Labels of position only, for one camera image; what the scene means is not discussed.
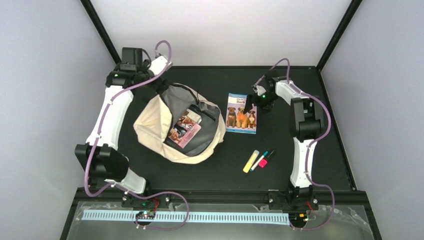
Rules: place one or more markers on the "teal white marker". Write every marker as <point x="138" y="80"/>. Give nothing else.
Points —
<point x="258" y="161"/>

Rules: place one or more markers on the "small circuit board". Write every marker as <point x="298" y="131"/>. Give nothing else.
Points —
<point x="145" y="215"/>

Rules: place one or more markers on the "coffee cover book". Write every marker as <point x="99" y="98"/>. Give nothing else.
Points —
<point x="192" y="113"/>

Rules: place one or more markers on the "pink black highlighter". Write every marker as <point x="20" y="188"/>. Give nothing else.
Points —
<point x="266" y="158"/>

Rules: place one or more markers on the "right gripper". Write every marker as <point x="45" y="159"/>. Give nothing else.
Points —
<point x="249" y="100"/>

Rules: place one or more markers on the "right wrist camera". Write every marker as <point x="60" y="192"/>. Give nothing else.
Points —
<point x="259" y="90"/>

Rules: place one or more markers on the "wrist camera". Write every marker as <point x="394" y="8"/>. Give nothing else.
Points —
<point x="160" y="64"/>
<point x="259" y="90"/>

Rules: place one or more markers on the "blue dog book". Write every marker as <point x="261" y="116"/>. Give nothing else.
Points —
<point x="236" y="120"/>

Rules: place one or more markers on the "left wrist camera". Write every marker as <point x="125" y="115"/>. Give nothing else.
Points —
<point x="160" y="64"/>

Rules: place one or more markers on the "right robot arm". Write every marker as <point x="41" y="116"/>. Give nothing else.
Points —
<point x="306" y="125"/>

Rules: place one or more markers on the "pink story book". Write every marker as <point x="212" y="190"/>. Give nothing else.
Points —
<point x="183" y="131"/>

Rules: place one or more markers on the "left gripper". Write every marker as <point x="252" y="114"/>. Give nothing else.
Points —
<point x="159" y="86"/>

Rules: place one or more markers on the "yellow highlighter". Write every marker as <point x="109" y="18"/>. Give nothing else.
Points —
<point x="250" y="161"/>

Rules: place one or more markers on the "black frame rail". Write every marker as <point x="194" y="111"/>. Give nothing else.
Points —
<point x="274" y="199"/>

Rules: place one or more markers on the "light blue slotted cable duct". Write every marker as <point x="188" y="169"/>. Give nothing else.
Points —
<point x="192" y="217"/>

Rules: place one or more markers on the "beige canvas backpack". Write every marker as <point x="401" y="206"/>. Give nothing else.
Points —
<point x="161" y="112"/>

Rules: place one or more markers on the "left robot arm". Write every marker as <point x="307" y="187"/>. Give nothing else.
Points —
<point x="104" y="166"/>

